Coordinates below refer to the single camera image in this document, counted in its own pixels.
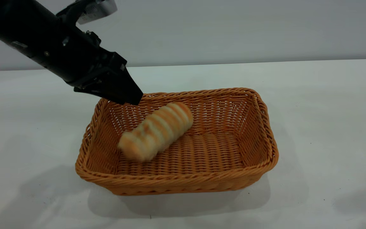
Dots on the yellow woven wicker basket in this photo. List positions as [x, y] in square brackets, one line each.
[202, 152]

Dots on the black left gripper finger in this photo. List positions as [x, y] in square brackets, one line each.
[125, 86]
[98, 87]

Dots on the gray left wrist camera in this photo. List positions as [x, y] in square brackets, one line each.
[95, 9]

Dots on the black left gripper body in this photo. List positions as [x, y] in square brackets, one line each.
[71, 54]

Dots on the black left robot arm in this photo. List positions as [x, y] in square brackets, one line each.
[8, 19]

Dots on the striped long bread roll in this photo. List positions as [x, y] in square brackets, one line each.
[157, 130]

